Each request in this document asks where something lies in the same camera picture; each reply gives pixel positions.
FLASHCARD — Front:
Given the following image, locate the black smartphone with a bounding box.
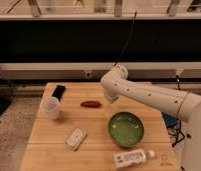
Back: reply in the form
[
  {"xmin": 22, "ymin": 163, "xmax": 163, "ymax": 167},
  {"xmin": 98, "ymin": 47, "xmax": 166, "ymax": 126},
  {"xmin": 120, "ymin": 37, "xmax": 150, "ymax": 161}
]
[{"xmin": 52, "ymin": 85, "xmax": 66, "ymax": 100}]

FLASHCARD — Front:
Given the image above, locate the black hanging cable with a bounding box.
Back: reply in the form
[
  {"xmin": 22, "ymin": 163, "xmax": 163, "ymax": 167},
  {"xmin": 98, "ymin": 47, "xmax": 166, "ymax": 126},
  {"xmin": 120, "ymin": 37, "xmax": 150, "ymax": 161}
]
[{"xmin": 113, "ymin": 10, "xmax": 139, "ymax": 67}]

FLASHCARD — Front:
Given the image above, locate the green bowl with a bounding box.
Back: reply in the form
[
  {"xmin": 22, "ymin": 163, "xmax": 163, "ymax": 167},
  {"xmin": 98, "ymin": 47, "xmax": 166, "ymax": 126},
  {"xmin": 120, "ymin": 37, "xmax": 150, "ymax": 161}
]
[{"xmin": 108, "ymin": 112, "xmax": 144, "ymax": 148}]

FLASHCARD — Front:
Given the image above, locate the translucent plastic cup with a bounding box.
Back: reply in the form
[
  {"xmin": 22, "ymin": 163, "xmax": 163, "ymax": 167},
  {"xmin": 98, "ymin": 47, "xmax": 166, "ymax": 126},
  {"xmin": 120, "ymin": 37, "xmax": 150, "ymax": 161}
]
[{"xmin": 41, "ymin": 97, "xmax": 60, "ymax": 120}]

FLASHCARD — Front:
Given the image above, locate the blue connector box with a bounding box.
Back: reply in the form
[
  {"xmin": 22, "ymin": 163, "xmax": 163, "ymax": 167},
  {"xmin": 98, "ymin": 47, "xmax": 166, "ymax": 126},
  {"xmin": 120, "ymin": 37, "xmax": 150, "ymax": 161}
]
[{"xmin": 162, "ymin": 113, "xmax": 178, "ymax": 127}]

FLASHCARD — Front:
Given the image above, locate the dark equipment at left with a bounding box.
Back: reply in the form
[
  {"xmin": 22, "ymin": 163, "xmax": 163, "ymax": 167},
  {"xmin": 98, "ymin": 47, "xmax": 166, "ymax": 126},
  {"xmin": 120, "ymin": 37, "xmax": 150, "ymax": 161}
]
[{"xmin": 0, "ymin": 69, "xmax": 16, "ymax": 122}]

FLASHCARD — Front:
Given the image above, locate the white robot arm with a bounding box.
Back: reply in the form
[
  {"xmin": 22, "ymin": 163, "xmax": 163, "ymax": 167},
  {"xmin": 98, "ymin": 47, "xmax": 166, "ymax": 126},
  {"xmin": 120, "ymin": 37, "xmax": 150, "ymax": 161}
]
[{"xmin": 100, "ymin": 65, "xmax": 201, "ymax": 171}]

